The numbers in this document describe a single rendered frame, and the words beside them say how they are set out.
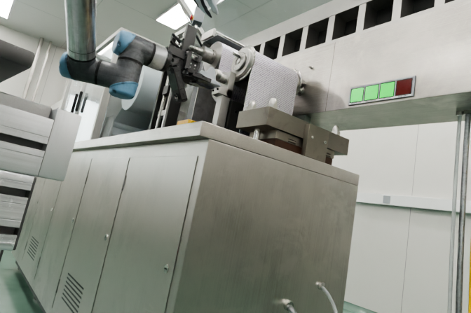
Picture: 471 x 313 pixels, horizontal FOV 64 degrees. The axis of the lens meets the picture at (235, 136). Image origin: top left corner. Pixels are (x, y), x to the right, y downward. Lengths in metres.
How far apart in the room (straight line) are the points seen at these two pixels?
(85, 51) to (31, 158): 0.64
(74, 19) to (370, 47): 1.00
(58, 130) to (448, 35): 1.15
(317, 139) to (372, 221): 2.87
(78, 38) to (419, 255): 3.37
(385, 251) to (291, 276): 2.87
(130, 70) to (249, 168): 0.44
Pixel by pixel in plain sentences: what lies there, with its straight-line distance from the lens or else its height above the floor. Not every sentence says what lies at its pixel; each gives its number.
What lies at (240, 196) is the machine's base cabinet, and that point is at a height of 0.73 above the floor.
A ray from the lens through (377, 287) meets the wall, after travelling 4.07.
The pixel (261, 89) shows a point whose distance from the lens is 1.44.
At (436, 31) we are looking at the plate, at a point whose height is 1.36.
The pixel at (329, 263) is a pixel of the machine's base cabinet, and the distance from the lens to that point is 1.32.
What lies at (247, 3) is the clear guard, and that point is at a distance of 2.12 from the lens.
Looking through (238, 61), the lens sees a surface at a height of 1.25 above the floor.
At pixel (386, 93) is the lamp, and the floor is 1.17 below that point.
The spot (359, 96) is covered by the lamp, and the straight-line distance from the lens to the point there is 1.45.
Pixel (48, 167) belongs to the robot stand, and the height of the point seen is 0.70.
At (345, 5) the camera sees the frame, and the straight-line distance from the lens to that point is 1.72.
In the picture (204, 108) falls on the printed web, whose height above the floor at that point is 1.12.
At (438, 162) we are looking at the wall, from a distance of 3.90.
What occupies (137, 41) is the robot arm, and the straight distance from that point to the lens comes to 1.18.
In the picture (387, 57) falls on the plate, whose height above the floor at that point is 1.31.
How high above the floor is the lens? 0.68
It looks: 11 degrees up
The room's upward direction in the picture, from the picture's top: 11 degrees clockwise
